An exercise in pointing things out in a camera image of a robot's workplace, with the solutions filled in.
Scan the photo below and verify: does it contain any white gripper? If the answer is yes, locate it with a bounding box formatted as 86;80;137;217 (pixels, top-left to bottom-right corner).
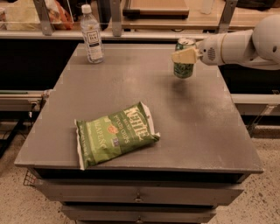
171;34;225;66

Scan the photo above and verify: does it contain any green soda can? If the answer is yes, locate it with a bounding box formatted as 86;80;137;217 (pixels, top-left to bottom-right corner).
173;38;196;79

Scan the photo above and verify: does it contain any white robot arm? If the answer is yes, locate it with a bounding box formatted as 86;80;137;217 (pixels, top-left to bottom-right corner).
171;14;280;70

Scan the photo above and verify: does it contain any green jalapeno chip bag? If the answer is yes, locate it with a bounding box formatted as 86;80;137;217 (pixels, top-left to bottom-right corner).
74;101;160;171

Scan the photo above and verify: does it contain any orange snack bag on shelf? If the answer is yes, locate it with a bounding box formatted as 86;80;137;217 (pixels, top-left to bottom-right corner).
45;0;74;30

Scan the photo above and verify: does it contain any wooden tray on shelf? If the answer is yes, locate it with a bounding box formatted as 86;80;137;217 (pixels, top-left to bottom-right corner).
122;0;189;17

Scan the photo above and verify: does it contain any clear plastic water bottle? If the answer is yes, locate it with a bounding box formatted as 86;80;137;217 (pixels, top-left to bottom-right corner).
80;4;104;64

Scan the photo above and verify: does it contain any grey drawer cabinet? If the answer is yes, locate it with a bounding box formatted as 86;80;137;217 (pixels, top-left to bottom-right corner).
15;44;263;224

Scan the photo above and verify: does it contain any metal shelf rack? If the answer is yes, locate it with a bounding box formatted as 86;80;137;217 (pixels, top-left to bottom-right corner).
0;0;280;44

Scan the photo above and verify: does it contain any upper grey drawer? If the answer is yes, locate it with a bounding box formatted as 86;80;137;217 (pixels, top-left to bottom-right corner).
35;179;243;207

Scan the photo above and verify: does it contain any grey drawer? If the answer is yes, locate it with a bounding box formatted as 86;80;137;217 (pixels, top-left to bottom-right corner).
62;206;216;224
35;179;243;207

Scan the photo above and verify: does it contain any lower grey drawer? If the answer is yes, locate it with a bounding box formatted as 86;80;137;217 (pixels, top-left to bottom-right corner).
62;206;216;224

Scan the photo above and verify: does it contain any wire basket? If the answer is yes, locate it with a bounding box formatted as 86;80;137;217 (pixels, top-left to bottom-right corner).
24;170;37;187

